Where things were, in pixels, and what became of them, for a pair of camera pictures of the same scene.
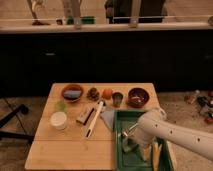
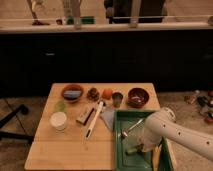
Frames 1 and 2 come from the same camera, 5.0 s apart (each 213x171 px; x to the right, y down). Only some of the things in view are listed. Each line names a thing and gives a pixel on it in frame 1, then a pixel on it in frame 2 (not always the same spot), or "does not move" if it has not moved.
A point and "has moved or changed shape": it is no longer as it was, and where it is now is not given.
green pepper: [130, 145] has moved or changed shape
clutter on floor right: [204, 104] does not move
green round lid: [60, 106] does not move
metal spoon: [132, 127] does not move
